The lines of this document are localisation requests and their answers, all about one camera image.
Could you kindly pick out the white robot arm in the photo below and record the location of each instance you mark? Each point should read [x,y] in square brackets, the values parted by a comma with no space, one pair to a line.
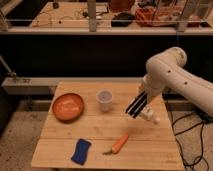
[166,70]

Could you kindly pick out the white ceramic cup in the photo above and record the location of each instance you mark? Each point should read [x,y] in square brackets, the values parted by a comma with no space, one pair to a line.
[104,99]

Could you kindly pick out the orange bowl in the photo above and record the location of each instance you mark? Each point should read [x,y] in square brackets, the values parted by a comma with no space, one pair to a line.
[68,107]

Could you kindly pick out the wooden table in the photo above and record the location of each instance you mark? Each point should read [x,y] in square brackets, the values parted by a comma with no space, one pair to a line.
[149,147]

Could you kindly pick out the white plastic bottle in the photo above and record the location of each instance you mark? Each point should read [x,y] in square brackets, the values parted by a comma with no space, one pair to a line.
[148,115]

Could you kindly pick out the orange toy carrot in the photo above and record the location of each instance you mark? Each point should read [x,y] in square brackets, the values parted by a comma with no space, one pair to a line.
[116,147]

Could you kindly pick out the blue sponge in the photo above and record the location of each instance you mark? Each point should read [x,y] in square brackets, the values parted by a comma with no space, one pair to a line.
[81,151]

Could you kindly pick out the background workbench with clutter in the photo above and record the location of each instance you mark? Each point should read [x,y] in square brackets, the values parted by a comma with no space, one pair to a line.
[107,17]

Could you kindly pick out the grey metal rail beam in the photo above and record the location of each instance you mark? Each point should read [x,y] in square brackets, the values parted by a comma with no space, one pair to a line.
[47,85]

